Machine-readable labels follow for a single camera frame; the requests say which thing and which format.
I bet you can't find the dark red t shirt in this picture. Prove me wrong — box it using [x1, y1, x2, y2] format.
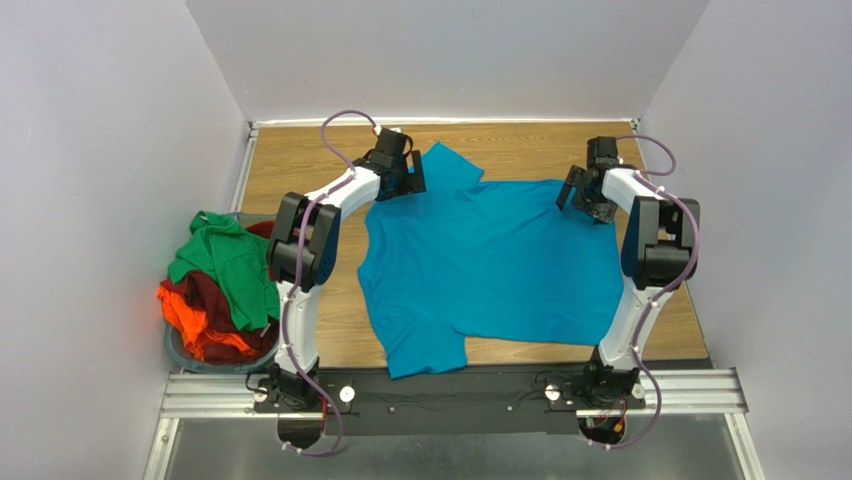
[159, 220, 282, 364]

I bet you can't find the blue t shirt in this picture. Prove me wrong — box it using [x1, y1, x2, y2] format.
[357, 143, 623, 379]

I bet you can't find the grey laundry basket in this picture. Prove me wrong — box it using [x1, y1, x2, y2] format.
[163, 212, 281, 375]

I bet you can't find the orange t shirt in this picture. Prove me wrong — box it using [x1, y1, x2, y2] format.
[157, 286, 257, 364]

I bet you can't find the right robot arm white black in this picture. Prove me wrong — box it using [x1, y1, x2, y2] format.
[547, 136, 701, 409]

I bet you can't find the green t shirt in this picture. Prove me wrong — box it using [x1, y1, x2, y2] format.
[167, 211, 280, 331]

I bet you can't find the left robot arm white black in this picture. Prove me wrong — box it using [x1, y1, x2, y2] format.
[261, 126, 426, 410]

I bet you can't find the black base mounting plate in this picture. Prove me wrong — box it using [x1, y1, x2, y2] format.
[245, 361, 647, 449]

